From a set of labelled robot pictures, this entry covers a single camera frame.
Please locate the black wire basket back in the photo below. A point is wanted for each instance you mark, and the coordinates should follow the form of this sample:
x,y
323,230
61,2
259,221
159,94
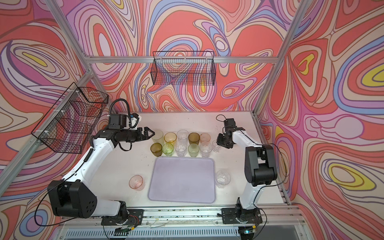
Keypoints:
x,y
179,68

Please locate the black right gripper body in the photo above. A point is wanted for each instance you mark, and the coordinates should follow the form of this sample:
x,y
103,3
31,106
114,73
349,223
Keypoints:
x,y
223,141

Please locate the lavender tray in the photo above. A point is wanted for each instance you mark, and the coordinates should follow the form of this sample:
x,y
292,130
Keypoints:
x,y
183,180

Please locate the clear cup front row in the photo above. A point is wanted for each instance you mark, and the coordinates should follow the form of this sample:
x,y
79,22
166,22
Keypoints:
x,y
181,149

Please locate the amber yellow cup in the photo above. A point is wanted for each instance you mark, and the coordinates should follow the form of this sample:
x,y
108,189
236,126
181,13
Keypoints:
x,y
170,138

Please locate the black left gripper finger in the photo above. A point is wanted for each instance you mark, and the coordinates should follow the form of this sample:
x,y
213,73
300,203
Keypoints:
x,y
145,137
148,131

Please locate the pink cup back row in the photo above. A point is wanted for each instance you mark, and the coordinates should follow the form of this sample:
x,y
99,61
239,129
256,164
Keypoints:
x,y
205,138

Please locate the clear cup row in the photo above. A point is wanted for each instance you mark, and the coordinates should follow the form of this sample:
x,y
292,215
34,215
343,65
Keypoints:
x,y
182,136
181,149

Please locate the pale yellow textured cup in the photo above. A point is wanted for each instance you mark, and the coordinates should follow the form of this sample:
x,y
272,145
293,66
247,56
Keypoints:
x,y
158,137

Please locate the pale green textured cup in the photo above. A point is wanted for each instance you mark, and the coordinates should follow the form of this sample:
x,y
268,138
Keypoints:
x,y
193,150

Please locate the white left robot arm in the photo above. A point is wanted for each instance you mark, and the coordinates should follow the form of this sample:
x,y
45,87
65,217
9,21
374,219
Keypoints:
x,y
72,196

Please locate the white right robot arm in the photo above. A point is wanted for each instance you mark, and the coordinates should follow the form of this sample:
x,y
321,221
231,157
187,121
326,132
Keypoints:
x,y
260,164

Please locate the clear cup back row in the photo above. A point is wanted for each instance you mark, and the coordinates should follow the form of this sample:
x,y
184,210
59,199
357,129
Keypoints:
x,y
182,136

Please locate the small clear cup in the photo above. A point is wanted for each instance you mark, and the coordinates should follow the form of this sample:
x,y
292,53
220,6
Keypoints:
x,y
216,147

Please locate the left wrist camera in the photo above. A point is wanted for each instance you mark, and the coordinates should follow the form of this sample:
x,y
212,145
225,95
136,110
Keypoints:
x,y
123,121

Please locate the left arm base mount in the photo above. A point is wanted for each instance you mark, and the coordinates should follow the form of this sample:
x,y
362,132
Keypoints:
x,y
132,217

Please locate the large clear cup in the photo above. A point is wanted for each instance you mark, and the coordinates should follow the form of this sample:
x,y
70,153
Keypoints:
x,y
223,178

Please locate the black wire basket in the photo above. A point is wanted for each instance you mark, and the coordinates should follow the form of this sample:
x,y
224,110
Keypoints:
x,y
179,68
74,121

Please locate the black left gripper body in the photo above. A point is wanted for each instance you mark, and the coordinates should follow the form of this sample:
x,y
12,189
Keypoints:
x,y
131,135

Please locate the pink cup near tray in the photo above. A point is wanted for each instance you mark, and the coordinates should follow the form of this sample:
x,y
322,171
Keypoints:
x,y
137,183

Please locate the black wire basket left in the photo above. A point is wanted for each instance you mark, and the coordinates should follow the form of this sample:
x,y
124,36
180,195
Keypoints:
x,y
74,121

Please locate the brown olive textured cup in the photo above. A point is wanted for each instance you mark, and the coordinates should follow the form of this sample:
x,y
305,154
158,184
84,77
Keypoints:
x,y
194,138

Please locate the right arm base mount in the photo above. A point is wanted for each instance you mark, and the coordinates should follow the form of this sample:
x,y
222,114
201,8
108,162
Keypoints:
x,y
240,216

